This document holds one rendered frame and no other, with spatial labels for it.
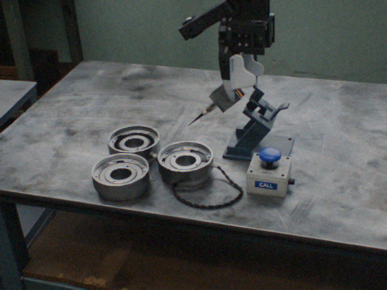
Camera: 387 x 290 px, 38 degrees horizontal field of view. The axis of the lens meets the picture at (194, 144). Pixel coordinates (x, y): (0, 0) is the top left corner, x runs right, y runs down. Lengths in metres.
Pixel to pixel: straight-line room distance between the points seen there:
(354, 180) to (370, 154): 0.10
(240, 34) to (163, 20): 1.81
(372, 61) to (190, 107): 1.48
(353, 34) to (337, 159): 1.53
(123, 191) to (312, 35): 1.77
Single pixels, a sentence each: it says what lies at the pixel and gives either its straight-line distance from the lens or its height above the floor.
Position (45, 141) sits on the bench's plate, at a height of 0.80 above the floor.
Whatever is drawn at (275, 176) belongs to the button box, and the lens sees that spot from 1.00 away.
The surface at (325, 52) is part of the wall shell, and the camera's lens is 2.66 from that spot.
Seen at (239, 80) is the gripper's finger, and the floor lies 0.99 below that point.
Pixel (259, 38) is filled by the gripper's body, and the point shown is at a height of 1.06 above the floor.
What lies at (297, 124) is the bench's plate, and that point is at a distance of 1.25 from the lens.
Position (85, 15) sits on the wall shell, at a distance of 2.94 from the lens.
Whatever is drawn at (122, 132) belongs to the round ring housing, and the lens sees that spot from 1.18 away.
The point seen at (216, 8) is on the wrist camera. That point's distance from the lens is 0.98.
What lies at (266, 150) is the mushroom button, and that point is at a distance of 1.01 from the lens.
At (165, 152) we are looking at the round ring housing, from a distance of 1.10.
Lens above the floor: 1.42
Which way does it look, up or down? 32 degrees down
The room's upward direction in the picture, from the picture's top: 3 degrees counter-clockwise
